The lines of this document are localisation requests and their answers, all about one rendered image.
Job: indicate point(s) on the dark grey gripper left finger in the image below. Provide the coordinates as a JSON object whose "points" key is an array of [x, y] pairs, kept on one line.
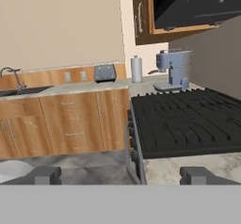
{"points": [[47, 174]]}

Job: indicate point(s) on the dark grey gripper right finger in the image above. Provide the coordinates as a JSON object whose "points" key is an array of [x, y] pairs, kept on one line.
{"points": [[194, 175]]}

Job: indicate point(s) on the white rounded object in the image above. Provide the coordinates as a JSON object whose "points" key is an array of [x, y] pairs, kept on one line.
{"points": [[12, 169]]}

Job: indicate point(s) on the black hob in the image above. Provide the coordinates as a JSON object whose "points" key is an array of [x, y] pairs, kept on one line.
{"points": [[188, 121]]}

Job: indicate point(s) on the wooden base cupboard run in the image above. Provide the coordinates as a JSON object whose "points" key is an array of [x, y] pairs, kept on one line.
{"points": [[69, 124]]}

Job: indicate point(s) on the oven front with knobs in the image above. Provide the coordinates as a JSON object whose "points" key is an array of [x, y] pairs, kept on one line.
{"points": [[135, 146]]}

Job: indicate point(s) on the dark sink basin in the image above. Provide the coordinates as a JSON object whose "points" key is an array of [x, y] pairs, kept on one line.
{"points": [[22, 91]]}

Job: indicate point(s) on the grey sink tap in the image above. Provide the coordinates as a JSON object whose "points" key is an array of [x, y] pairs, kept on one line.
{"points": [[14, 77]]}

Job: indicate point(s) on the blue-grey coffee machine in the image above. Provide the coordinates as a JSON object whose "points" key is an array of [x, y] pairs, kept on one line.
{"points": [[175, 69]]}

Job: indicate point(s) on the grey toaster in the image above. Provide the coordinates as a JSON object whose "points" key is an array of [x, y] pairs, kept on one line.
{"points": [[105, 73]]}

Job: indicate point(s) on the white paper towel roll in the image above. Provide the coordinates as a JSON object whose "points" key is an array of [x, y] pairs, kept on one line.
{"points": [[136, 69]]}

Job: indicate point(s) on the black microwave oven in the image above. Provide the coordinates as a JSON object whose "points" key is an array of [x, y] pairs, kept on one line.
{"points": [[194, 5]]}

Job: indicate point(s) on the white wall socket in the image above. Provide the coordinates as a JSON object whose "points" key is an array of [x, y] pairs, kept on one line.
{"points": [[67, 76], [83, 76]]}

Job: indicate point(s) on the dark wooden wall cupboard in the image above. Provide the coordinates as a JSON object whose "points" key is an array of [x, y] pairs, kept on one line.
{"points": [[142, 14]]}

